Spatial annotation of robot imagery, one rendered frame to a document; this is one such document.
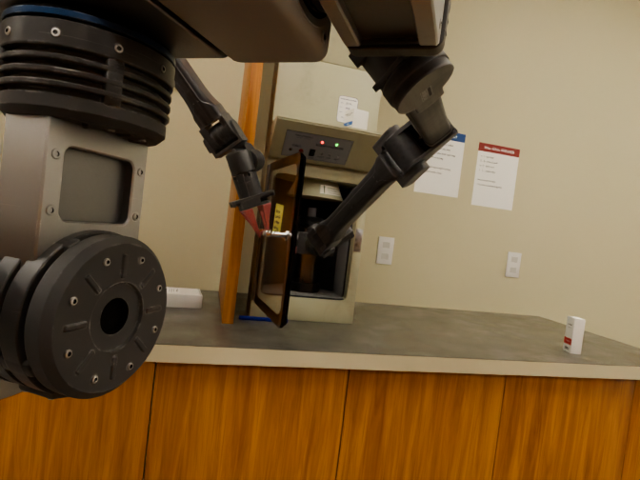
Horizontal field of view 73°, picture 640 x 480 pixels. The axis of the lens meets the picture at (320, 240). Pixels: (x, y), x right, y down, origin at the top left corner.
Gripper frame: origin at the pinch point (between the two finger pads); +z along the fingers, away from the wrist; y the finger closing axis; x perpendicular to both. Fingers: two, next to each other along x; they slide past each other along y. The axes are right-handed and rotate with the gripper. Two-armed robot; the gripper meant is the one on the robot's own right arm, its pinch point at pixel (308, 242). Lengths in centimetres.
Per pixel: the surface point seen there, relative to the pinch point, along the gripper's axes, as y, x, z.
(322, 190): -0.7, -16.7, -8.4
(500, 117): -87, -62, 34
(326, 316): -5.8, 21.5, -10.6
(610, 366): -82, 24, -39
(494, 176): -88, -36, 34
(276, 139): 15.8, -28.1, -17.3
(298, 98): 9.9, -41.9, -10.5
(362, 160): -10.0, -26.2, -15.3
